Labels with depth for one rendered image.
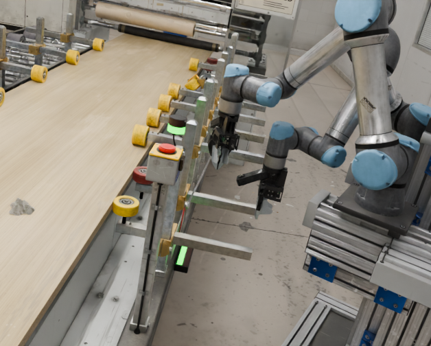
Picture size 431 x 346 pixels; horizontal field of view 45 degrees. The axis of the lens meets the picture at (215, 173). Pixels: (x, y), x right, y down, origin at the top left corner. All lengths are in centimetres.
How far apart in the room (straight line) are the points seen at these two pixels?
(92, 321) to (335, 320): 130
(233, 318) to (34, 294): 160
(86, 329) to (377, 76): 106
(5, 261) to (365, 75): 102
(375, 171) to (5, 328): 96
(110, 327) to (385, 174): 88
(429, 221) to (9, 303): 127
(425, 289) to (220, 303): 144
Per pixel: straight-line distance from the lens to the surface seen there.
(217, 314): 270
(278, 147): 172
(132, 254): 190
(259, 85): 160
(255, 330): 267
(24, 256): 136
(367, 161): 144
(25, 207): 155
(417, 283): 155
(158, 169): 119
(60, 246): 140
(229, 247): 163
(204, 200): 184
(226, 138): 169
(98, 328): 158
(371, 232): 165
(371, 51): 143
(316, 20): 1080
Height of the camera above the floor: 167
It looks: 23 degrees down
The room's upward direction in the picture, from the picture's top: 11 degrees clockwise
